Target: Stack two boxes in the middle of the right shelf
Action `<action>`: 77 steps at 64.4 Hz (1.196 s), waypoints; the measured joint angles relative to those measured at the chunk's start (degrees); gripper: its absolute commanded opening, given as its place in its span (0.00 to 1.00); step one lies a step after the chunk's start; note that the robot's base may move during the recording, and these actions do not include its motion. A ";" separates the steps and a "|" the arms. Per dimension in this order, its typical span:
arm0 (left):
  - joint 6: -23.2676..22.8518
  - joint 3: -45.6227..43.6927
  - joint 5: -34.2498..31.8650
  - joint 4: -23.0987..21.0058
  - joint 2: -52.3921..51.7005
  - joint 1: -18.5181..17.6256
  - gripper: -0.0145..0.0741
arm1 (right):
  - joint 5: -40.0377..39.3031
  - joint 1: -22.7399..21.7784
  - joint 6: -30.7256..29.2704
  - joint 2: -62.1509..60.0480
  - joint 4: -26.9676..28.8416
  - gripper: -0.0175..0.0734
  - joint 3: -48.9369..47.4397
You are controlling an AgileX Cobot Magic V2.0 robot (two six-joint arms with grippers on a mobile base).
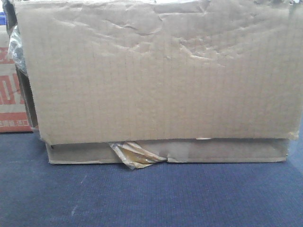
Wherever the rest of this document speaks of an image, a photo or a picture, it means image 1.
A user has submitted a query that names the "large brown cardboard box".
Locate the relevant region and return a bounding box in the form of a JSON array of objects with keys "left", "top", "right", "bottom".
[{"left": 3, "top": 0, "right": 303, "bottom": 164}]

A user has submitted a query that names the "crumpled clear plastic wrap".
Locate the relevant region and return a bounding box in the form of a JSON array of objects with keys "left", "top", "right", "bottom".
[{"left": 8, "top": 25, "right": 27, "bottom": 74}]

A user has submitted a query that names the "blue bin far background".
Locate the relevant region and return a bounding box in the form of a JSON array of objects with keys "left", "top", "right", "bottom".
[{"left": 0, "top": 5, "right": 7, "bottom": 26}]

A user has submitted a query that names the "peeling clear packing tape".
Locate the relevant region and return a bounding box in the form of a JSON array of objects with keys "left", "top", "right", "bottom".
[{"left": 108, "top": 142, "right": 168, "bottom": 170}]

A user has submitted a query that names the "red printed cardboard box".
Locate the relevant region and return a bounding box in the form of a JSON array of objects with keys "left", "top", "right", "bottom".
[{"left": 0, "top": 26, "right": 31, "bottom": 132}]

